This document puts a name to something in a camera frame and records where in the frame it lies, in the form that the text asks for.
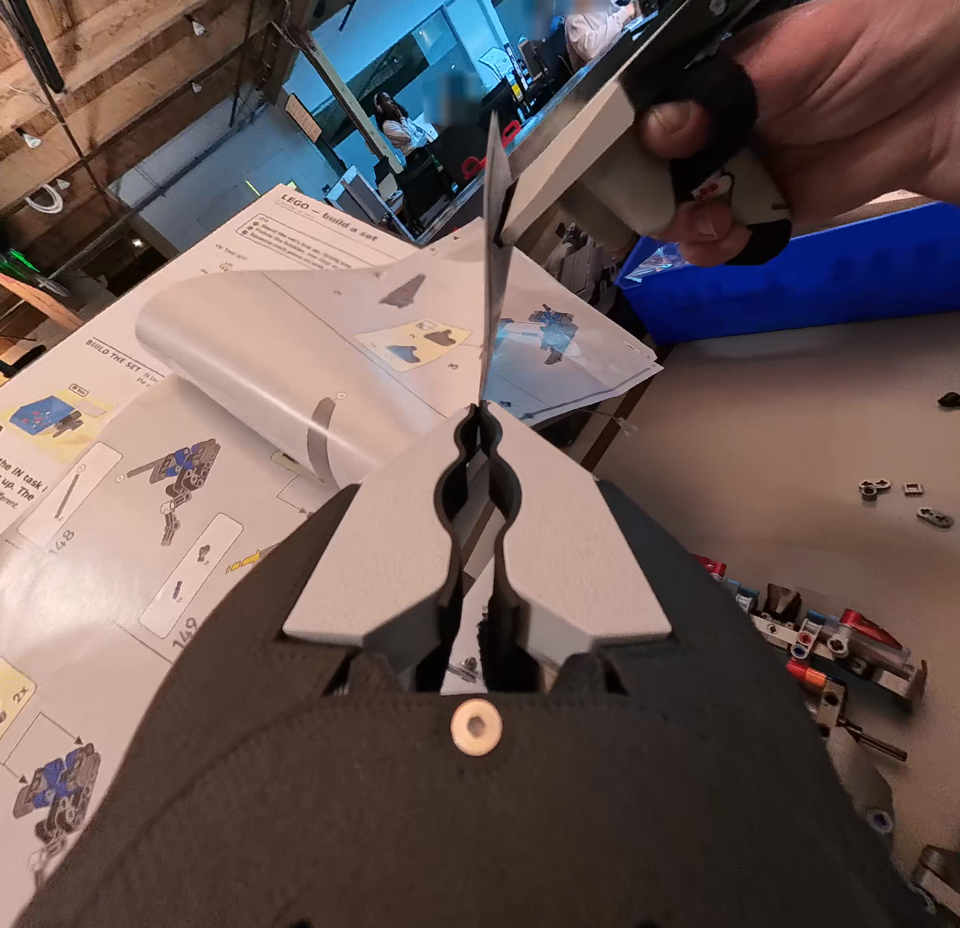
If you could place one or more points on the clear plastic parts bags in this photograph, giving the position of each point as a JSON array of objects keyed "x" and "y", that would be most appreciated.
[{"x": 656, "y": 260}]

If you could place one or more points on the blue plastic bin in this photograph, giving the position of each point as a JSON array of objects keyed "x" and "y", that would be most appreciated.
[{"x": 825, "y": 290}]

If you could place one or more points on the large lego vehicle chassis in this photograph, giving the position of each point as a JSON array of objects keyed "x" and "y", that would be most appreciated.
[{"x": 847, "y": 643}]

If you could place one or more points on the person's right hand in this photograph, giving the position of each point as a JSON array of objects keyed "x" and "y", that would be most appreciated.
[{"x": 862, "y": 102}]

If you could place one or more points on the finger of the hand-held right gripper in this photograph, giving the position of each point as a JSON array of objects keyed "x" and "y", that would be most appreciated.
[{"x": 570, "y": 155}]

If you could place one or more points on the lego instruction booklet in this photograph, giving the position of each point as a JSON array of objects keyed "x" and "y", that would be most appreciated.
[{"x": 225, "y": 343}]

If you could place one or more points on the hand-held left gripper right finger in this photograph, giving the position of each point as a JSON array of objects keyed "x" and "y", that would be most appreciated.
[{"x": 585, "y": 568}]

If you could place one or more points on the red plastic case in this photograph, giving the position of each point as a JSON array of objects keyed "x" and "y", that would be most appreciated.
[
  {"x": 512, "y": 132},
  {"x": 474, "y": 167}
]

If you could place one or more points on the grey rolling cabinet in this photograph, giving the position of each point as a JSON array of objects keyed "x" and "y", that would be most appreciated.
[{"x": 367, "y": 192}]

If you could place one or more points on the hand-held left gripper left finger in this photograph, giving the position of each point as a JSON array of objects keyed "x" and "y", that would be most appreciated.
[{"x": 375, "y": 568}]

